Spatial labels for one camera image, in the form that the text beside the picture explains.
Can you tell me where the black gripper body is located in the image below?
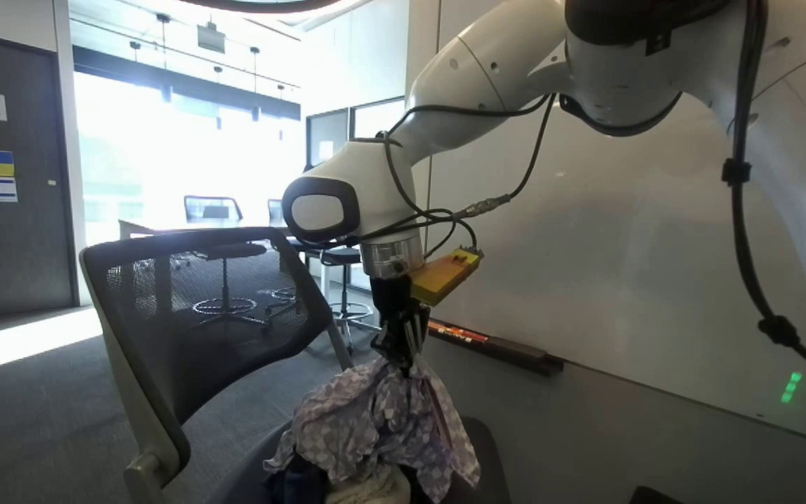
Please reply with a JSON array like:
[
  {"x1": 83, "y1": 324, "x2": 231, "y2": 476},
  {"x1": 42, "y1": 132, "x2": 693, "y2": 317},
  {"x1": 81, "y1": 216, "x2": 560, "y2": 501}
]
[{"x1": 367, "y1": 270, "x2": 425, "y2": 326}]

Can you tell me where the purple checkered cloth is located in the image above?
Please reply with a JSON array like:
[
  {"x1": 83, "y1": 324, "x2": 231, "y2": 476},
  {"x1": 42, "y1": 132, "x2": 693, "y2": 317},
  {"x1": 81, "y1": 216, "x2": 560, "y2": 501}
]
[{"x1": 263, "y1": 356, "x2": 484, "y2": 504}]

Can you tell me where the cream towel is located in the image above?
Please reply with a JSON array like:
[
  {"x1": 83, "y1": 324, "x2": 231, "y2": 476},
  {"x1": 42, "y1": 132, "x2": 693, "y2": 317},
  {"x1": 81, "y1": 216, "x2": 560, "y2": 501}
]
[{"x1": 323, "y1": 461, "x2": 414, "y2": 504}]

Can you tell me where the navy blue garment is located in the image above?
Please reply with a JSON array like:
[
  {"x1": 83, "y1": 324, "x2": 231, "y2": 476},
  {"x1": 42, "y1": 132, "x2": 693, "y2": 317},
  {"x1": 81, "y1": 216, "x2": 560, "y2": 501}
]
[{"x1": 266, "y1": 451, "x2": 332, "y2": 504}]

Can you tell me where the dark grey chair seat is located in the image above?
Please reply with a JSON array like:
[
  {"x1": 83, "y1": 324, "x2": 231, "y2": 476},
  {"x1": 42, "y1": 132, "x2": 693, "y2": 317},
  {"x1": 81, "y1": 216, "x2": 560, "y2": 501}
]
[{"x1": 176, "y1": 366, "x2": 514, "y2": 504}]

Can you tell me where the black mesh chair backrest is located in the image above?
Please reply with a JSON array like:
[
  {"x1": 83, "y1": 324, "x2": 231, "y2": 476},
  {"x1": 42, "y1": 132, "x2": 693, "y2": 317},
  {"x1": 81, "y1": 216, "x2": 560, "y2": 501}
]
[{"x1": 74, "y1": 223, "x2": 356, "y2": 504}]

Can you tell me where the orange marker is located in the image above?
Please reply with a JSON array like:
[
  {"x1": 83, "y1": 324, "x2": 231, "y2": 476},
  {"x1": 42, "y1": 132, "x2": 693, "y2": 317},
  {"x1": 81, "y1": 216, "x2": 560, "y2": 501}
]
[{"x1": 428, "y1": 318, "x2": 491, "y2": 343}]

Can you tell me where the orange handheld tool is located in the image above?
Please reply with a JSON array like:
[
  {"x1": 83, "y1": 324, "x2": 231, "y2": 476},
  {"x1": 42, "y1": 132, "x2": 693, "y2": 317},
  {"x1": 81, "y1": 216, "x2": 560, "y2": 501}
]
[{"x1": 409, "y1": 242, "x2": 487, "y2": 308}]

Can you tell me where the black whiteboard tray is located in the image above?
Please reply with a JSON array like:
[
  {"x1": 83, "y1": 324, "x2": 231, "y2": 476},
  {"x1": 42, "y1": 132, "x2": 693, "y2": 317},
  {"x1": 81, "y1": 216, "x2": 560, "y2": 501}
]
[{"x1": 423, "y1": 317, "x2": 568, "y2": 380}]

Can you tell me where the black whiteboard eraser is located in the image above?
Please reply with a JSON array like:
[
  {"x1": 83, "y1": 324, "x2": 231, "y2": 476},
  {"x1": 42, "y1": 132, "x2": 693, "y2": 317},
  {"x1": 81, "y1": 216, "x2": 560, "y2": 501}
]
[{"x1": 490, "y1": 336, "x2": 565, "y2": 377}]

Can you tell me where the dark framed monitor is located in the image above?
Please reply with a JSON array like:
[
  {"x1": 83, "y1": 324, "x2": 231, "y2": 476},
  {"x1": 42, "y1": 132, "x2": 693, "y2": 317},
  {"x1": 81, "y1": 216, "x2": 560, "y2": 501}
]
[
  {"x1": 263, "y1": 195, "x2": 290, "y2": 230},
  {"x1": 182, "y1": 191, "x2": 246, "y2": 227}
]

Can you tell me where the black bar stool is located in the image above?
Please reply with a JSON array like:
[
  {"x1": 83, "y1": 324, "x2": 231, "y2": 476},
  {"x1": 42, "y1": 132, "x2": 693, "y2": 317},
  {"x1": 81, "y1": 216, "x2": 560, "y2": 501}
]
[{"x1": 186, "y1": 241, "x2": 272, "y2": 326}]

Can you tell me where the large whiteboard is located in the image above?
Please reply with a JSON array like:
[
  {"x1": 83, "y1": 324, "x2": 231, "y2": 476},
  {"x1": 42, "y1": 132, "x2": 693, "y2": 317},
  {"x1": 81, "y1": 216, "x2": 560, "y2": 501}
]
[{"x1": 423, "y1": 87, "x2": 806, "y2": 448}]

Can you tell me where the white desk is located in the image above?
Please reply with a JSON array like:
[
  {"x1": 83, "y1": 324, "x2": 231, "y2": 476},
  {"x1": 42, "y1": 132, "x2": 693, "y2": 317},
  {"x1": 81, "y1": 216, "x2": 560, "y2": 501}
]
[{"x1": 113, "y1": 216, "x2": 284, "y2": 245}]

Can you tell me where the grey door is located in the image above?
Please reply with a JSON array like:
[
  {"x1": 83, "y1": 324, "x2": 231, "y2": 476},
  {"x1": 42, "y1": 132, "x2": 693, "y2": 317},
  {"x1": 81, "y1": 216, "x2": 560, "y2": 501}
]
[{"x1": 0, "y1": 25, "x2": 81, "y2": 322}]

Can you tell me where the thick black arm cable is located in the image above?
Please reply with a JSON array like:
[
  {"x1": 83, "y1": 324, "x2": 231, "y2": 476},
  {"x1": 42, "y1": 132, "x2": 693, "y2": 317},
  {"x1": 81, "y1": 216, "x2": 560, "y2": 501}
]
[{"x1": 718, "y1": 0, "x2": 806, "y2": 384}]

